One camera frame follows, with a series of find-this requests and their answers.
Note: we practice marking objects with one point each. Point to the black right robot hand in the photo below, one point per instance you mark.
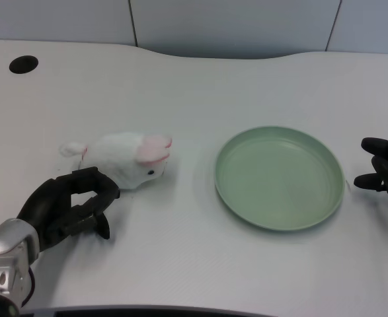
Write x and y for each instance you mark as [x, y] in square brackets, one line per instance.
[387, 171]

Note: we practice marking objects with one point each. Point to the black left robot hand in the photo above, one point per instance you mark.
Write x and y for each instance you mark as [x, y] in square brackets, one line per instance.
[48, 204]

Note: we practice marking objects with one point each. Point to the white plush rabbit doll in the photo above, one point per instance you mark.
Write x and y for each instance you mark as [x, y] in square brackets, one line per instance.
[121, 155]

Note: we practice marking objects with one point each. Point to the green round plate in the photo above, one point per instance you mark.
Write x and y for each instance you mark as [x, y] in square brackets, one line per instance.
[279, 178]

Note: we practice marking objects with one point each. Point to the black round table grommet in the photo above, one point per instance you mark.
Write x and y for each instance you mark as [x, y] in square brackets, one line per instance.
[23, 64]

